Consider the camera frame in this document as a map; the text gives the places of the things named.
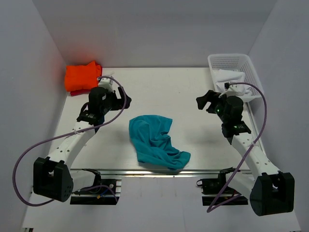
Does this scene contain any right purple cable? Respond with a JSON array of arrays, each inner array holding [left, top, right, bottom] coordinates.
[[207, 82, 268, 213]]

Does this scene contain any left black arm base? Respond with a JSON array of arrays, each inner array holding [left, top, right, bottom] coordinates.
[[70, 169, 121, 205]]

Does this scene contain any orange folded t-shirt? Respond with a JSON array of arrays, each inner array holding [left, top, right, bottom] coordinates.
[[64, 60, 101, 92]]

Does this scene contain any white plastic basket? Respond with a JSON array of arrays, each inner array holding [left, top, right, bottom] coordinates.
[[208, 54, 263, 92]]

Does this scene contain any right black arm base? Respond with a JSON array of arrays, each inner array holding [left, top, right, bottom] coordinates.
[[196, 168, 239, 206]]

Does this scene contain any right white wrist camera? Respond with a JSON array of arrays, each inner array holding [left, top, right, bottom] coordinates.
[[216, 82, 246, 98]]

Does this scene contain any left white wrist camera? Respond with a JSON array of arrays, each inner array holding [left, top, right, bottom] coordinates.
[[97, 75, 114, 92]]

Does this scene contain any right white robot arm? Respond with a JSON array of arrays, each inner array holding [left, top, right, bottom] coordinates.
[[196, 90, 295, 216]]

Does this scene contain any purple cable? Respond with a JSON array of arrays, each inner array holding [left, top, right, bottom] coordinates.
[[12, 76, 127, 206], [207, 82, 268, 213]]

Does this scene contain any white crumpled t-shirt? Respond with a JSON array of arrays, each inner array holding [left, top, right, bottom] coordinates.
[[213, 69, 256, 102]]

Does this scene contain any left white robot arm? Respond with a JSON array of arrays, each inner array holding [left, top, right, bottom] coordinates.
[[33, 87, 131, 202]]

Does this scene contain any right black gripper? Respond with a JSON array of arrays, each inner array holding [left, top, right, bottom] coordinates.
[[197, 90, 229, 123]]

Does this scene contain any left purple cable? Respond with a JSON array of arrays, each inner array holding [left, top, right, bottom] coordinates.
[[12, 76, 127, 206]]

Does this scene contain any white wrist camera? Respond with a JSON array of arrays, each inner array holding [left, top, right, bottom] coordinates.
[[97, 75, 114, 92], [216, 82, 246, 98]]

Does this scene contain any red folded t-shirt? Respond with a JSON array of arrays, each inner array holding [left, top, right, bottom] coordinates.
[[70, 64, 103, 97]]

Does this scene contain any teal t-shirt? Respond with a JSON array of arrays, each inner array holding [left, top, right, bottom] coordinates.
[[128, 115, 191, 170]]

